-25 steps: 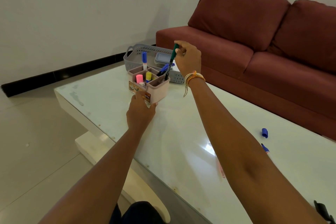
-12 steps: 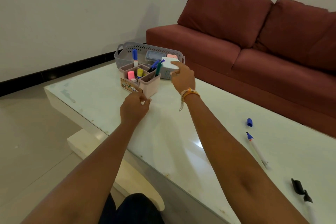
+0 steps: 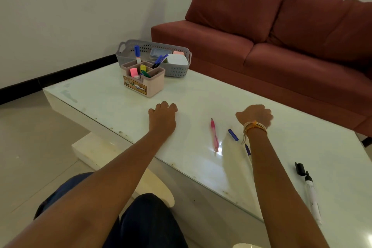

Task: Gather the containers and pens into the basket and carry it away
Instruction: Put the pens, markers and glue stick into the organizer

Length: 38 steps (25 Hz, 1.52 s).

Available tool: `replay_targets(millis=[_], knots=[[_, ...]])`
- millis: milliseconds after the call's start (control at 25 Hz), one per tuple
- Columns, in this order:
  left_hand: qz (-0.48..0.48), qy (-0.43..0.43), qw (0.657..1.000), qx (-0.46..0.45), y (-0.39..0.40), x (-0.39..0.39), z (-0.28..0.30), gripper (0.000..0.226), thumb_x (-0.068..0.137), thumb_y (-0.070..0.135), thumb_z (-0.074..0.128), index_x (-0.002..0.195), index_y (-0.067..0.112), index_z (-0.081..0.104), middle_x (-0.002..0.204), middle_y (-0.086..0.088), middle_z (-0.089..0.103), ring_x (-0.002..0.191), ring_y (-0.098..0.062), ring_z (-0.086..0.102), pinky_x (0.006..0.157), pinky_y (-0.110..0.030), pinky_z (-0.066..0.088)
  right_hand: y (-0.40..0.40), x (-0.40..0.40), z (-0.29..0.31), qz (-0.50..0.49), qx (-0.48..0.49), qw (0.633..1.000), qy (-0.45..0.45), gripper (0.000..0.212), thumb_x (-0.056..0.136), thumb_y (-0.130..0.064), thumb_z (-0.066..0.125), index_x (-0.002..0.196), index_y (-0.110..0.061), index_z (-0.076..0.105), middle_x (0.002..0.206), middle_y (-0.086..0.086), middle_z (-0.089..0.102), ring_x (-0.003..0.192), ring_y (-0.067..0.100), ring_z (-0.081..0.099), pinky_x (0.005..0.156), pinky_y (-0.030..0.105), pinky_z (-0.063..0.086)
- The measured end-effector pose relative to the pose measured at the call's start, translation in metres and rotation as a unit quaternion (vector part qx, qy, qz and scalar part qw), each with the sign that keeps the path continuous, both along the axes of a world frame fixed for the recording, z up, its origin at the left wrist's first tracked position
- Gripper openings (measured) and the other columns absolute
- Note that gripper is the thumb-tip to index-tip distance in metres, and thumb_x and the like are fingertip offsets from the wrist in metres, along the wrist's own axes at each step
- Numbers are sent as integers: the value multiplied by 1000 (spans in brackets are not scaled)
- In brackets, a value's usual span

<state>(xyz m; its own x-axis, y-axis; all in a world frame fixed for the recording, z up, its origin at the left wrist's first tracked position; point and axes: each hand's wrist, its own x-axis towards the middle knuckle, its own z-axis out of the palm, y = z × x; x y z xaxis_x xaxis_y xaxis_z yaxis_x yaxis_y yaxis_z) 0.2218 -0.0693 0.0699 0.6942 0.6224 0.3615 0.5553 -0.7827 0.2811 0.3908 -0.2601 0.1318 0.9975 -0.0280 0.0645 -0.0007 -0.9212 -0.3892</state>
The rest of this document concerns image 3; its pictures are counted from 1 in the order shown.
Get black pen clear blue cap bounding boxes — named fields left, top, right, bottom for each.
left=155, top=53, right=169, bottom=67

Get red fabric sofa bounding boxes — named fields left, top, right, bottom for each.
left=150, top=0, right=372, bottom=146

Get person's right forearm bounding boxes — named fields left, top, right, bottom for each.
left=245, top=130, right=331, bottom=248

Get white glass-top coffee table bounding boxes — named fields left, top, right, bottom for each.
left=43, top=62, right=372, bottom=248

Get person's right hand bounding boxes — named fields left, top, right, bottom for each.
left=235, top=104, right=274, bottom=129

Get white orange thread bracelets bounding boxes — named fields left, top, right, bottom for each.
left=241, top=121, right=268, bottom=144

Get pink pen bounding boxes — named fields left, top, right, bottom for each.
left=210, top=118, right=219, bottom=153

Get black skirting board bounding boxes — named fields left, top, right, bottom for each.
left=0, top=54, right=118, bottom=105

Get white marker black tip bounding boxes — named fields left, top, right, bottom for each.
left=304, top=171, right=322, bottom=224

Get person's left hand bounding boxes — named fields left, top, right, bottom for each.
left=148, top=101, right=178, bottom=138

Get person's left forearm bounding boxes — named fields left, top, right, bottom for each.
left=3, top=131, right=175, bottom=248

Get grey-blue lidded square container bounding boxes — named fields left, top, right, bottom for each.
left=150, top=48, right=172, bottom=60

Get dark blue jeans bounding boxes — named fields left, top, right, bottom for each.
left=33, top=172, right=189, bottom=248

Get pink compartment pen organizer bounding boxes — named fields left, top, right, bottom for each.
left=121, top=60, right=165, bottom=98

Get white lidded container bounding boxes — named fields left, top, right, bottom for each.
left=166, top=53, right=189, bottom=66

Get grey perforated plastic basket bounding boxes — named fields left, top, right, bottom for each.
left=115, top=39, right=192, bottom=78

